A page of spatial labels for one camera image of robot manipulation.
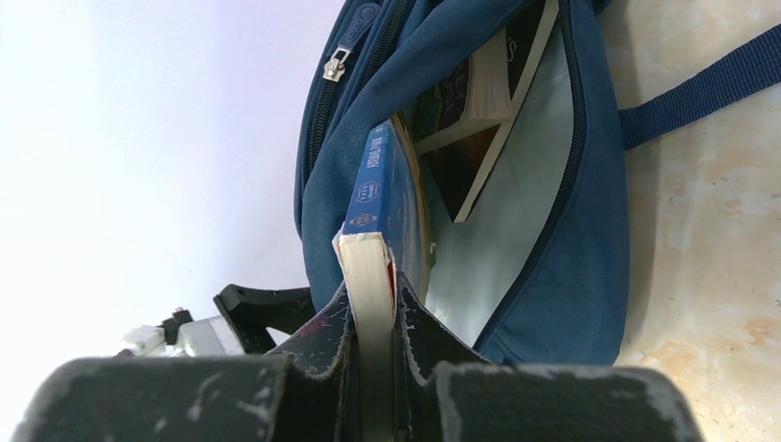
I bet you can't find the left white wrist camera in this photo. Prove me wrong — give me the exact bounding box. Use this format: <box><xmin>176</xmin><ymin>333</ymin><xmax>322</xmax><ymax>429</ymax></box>
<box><xmin>117</xmin><ymin>308</ymin><xmax>245</xmax><ymax>357</ymax></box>

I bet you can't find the black paperback book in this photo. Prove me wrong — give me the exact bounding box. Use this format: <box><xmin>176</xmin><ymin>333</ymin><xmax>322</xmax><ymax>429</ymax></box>
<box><xmin>418</xmin><ymin>1</ymin><xmax>559</xmax><ymax>223</ymax></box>

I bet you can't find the navy blue backpack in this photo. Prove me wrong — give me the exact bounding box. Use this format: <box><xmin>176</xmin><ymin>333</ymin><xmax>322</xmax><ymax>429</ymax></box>
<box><xmin>295</xmin><ymin>1</ymin><xmax>780</xmax><ymax>365</ymax></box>

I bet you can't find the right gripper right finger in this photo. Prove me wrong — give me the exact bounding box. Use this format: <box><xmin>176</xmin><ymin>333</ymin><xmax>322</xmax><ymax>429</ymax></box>
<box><xmin>393</xmin><ymin>273</ymin><xmax>486</xmax><ymax>441</ymax></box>

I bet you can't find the purple treehouse book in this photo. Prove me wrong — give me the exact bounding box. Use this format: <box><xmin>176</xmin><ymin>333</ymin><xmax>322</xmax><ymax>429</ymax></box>
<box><xmin>412</xmin><ymin>30</ymin><xmax>512</xmax><ymax>155</ymax></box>

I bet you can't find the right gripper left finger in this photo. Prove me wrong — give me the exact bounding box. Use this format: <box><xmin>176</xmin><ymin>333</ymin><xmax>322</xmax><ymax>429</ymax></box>
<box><xmin>272</xmin><ymin>285</ymin><xmax>359</xmax><ymax>441</ymax></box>

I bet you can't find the blue green landscape book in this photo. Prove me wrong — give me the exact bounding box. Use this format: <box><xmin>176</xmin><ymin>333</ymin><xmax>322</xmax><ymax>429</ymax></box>
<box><xmin>333</xmin><ymin>115</ymin><xmax>431</xmax><ymax>441</ymax></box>

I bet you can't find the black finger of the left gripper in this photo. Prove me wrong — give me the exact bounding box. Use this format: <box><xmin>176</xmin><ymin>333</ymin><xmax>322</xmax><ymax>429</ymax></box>
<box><xmin>213</xmin><ymin>285</ymin><xmax>315</xmax><ymax>355</ymax></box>

